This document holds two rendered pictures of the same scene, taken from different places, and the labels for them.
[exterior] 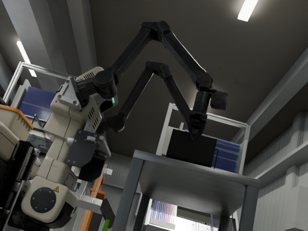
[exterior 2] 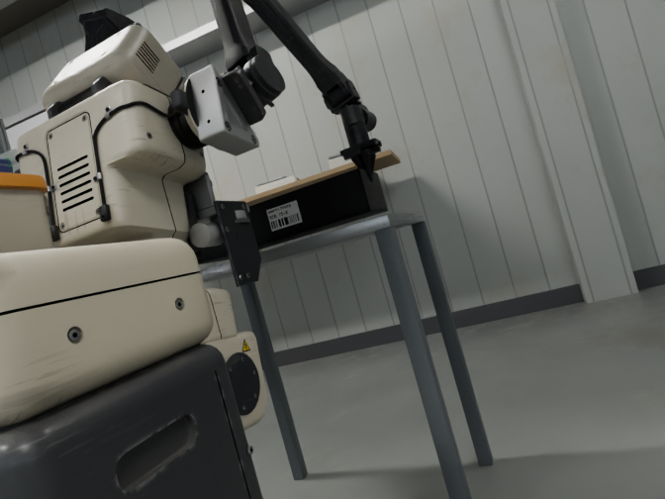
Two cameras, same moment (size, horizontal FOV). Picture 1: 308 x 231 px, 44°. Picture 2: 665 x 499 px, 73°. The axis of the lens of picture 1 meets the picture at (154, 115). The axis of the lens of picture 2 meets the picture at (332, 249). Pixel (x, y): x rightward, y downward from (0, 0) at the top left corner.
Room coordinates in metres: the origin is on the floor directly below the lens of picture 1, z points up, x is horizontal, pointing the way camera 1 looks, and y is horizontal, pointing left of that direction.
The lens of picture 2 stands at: (1.21, 1.04, 0.74)
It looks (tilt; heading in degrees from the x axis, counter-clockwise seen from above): 1 degrees up; 284
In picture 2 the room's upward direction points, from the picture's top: 16 degrees counter-clockwise
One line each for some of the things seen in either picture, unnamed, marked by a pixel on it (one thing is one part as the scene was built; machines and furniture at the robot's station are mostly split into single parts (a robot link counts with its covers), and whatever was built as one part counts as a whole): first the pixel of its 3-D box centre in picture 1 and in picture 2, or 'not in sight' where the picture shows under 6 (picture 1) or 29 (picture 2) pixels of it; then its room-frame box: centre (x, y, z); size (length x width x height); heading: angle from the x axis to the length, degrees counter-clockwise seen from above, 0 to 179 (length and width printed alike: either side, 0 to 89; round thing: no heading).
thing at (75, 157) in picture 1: (88, 151); (181, 245); (1.71, 0.24, 0.84); 0.28 x 0.16 x 0.22; 173
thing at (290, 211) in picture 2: (187, 167); (283, 220); (1.65, -0.21, 0.88); 0.57 x 0.17 x 0.11; 172
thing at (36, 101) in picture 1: (52, 109); not in sight; (3.27, 0.89, 1.52); 0.51 x 0.13 x 0.27; 89
